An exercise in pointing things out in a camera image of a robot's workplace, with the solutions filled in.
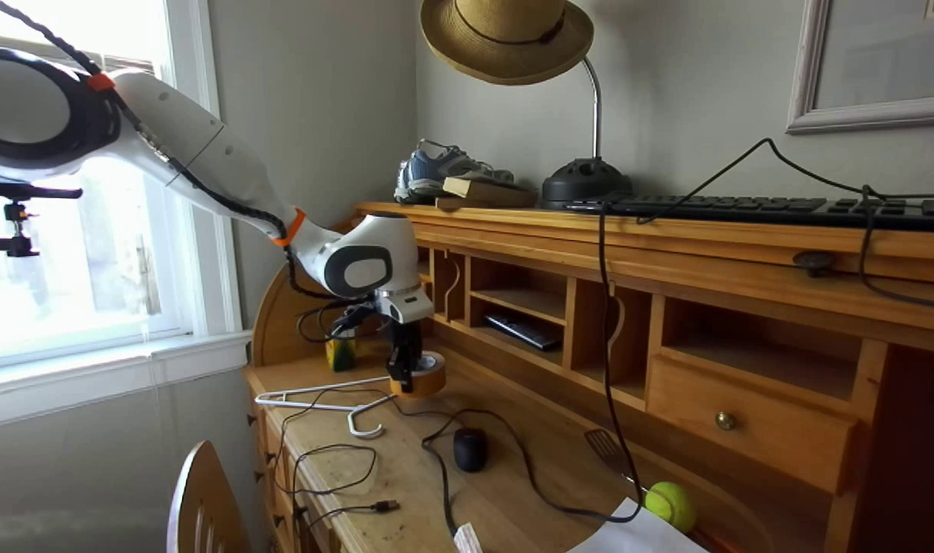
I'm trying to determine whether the straw hat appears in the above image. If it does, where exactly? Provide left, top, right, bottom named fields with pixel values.
left=418, top=0, right=595, bottom=87

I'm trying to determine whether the orange tape roll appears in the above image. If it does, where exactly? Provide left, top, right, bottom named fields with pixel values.
left=387, top=347, right=452, bottom=404

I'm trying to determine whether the tan and dark flat box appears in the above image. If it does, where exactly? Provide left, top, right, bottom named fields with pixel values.
left=437, top=176, right=540, bottom=212

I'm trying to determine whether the wooden chair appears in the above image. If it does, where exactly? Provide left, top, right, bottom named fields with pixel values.
left=163, top=438, right=251, bottom=553

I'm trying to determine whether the black lamp cable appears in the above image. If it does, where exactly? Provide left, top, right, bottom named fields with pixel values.
left=593, top=197, right=649, bottom=510

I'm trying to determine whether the black computer mouse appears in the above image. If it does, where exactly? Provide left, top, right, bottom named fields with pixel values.
left=452, top=424, right=491, bottom=475

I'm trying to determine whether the flat black device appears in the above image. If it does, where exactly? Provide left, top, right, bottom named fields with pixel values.
left=482, top=311, right=565, bottom=354

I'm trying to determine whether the black desk lamp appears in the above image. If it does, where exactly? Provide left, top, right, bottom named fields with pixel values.
left=540, top=50, right=636, bottom=212

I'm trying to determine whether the black power cable white label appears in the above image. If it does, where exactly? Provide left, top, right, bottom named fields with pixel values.
left=416, top=401, right=649, bottom=553

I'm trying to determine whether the white window frame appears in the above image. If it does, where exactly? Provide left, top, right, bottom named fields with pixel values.
left=0, top=0, right=251, bottom=431

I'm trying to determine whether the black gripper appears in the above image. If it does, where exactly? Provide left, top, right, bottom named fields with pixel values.
left=384, top=317, right=426, bottom=395

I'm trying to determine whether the small black adapter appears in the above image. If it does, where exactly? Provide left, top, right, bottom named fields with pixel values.
left=790, top=249, right=841, bottom=278

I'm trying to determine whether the grey blue sneaker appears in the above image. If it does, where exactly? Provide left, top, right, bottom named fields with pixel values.
left=389, top=139, right=521, bottom=206

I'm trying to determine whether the white picture frame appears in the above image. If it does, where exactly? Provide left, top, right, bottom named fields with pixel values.
left=786, top=0, right=934, bottom=139

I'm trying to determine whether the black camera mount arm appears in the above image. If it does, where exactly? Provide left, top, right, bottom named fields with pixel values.
left=0, top=177, right=85, bottom=262

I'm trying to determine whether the white paper sheet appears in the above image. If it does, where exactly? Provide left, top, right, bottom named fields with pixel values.
left=568, top=497, right=707, bottom=553

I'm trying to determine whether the black computer keyboard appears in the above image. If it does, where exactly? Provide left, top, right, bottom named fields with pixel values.
left=565, top=190, right=934, bottom=233

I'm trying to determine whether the black keyboard cable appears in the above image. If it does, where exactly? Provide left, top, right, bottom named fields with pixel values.
left=638, top=134, right=934, bottom=317

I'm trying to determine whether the white coat hanger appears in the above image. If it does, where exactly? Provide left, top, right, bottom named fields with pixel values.
left=251, top=370, right=399, bottom=441

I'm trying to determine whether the black USB cable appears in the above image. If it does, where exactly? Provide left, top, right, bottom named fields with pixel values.
left=286, top=401, right=404, bottom=518

